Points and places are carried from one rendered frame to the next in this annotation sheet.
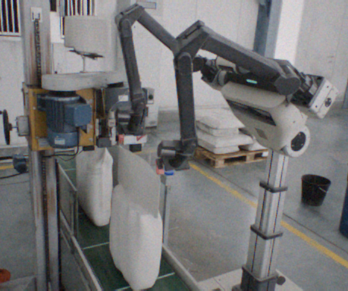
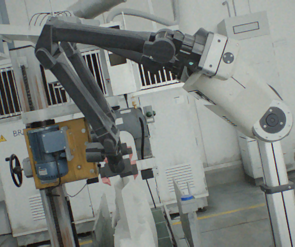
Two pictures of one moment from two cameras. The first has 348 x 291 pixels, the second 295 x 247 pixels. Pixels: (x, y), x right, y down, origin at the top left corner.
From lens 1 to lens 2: 1.02 m
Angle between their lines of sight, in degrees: 31
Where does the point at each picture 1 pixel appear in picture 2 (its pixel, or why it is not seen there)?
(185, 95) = (70, 89)
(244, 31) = not seen: outside the picture
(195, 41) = (42, 35)
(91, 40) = not seen: hidden behind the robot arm
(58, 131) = (40, 162)
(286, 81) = (154, 47)
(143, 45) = not seen: hidden behind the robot
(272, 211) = (278, 220)
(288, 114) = (217, 86)
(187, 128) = (94, 123)
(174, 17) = (294, 32)
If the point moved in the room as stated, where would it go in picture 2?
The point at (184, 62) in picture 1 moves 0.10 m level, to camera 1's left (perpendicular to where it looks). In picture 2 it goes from (41, 57) to (18, 63)
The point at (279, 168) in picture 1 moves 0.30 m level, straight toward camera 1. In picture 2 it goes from (269, 160) to (222, 182)
